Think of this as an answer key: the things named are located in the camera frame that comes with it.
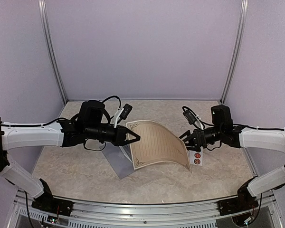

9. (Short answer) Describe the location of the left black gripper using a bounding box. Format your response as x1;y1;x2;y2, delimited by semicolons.
85;123;141;147

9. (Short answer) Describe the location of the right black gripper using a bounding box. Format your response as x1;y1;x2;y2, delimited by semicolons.
174;125;223;152

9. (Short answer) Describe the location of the beige lined letter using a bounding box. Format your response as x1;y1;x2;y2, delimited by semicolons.
126;120;191;172

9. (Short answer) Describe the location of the grey paper envelope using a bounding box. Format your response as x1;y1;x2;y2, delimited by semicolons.
102;143;135;179

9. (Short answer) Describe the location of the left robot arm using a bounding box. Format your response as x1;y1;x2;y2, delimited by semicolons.
0;100;140;211

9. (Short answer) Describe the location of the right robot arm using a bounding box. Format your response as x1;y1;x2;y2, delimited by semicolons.
180;105;285;211

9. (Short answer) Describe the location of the white sticker sheet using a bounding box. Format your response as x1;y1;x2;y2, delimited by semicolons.
189;151;203;166

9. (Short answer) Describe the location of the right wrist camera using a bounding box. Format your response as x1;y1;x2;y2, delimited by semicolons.
182;106;205;130

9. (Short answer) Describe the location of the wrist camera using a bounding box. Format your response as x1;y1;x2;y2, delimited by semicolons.
113;104;133;128
182;106;205;130

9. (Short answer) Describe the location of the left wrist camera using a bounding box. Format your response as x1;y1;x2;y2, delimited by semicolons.
113;104;133;128

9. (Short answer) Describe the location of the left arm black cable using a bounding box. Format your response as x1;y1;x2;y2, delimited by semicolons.
101;95;123;112

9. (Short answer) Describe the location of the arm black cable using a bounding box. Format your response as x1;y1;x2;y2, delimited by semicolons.
242;124;285;133
101;95;123;112

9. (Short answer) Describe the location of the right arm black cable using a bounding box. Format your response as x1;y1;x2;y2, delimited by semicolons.
242;124;285;133

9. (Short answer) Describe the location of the right aluminium frame post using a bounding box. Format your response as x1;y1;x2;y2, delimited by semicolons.
220;0;248;104

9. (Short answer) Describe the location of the aluminium frame post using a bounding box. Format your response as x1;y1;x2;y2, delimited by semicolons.
220;0;248;104
38;0;68;105

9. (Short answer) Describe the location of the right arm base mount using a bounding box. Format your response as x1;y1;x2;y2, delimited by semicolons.
218;186;259;216

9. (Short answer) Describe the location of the front aluminium rail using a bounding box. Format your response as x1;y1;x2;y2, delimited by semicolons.
13;187;280;228

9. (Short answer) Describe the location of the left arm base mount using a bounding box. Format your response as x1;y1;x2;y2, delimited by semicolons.
32;179;74;217

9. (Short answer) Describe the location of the left aluminium frame post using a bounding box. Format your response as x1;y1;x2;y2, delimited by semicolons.
38;0;68;105

